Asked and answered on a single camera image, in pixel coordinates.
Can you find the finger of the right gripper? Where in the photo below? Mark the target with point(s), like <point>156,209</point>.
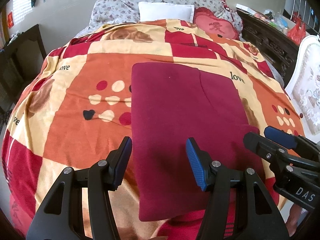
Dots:
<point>268,150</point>
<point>298,143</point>

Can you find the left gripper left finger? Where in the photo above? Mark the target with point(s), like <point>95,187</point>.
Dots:
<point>61,213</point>

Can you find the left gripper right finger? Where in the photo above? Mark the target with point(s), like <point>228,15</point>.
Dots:
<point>239,206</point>

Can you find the maroon fleece garment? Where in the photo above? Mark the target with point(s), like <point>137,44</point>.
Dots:
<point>170,103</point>

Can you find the person right hand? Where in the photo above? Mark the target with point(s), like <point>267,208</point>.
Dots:
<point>296,213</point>

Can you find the white upholstered floral chair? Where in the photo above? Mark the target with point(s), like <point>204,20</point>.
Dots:
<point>303,87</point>

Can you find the dark carved wooden headboard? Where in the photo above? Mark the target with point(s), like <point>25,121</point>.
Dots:
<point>276,46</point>

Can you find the red plastic bag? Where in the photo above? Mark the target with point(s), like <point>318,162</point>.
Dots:
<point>298,32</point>

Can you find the red heart cushion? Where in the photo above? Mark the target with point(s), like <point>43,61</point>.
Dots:
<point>208,22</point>

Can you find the metal drying rack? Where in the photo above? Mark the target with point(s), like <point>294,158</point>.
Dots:
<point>302,10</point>

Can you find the dark wooden side table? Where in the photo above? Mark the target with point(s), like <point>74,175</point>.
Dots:
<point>21,61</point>

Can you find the white pillow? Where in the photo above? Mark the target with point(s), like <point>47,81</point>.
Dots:
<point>152,11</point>

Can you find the floral quilt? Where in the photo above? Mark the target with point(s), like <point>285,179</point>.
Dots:
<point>125,11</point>

